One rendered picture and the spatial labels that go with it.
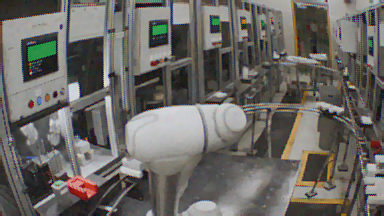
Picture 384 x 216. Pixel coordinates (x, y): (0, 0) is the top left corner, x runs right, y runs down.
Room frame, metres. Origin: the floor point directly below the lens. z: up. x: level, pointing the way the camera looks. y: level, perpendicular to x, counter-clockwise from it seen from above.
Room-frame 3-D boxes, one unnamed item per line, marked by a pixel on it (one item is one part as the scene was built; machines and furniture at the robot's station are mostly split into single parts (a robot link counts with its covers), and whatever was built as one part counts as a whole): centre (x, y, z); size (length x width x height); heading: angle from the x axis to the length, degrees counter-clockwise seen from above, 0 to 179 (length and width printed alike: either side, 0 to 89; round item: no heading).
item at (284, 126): (5.58, -1.90, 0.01); 5.85 x 0.59 x 0.01; 155
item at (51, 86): (1.23, 0.81, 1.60); 0.42 x 0.29 x 0.46; 155
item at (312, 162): (3.03, -1.53, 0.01); 1.00 x 0.55 x 0.01; 155
